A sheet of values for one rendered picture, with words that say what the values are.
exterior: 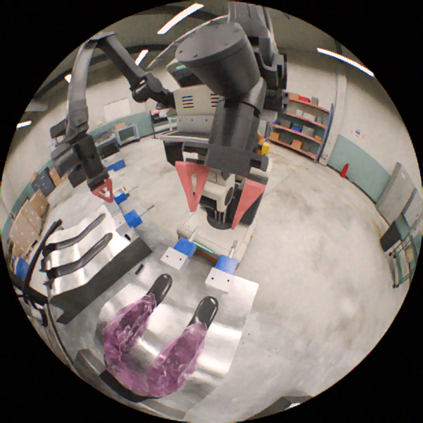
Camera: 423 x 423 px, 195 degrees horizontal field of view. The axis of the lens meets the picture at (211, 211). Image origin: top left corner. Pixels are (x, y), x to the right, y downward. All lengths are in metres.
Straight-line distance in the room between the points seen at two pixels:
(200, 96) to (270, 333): 0.71
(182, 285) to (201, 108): 0.53
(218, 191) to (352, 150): 5.09
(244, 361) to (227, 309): 0.16
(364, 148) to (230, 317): 5.40
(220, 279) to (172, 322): 0.13
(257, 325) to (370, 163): 5.44
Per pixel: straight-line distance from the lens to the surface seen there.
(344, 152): 5.29
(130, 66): 0.59
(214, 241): 0.97
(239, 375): 0.39
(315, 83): 5.58
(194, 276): 0.29
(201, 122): 0.47
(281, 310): 1.29
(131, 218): 0.36
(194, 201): 0.19
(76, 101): 0.42
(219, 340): 0.27
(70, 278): 0.43
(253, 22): 0.25
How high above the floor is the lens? 1.13
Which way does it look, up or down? 47 degrees down
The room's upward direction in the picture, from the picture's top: straight up
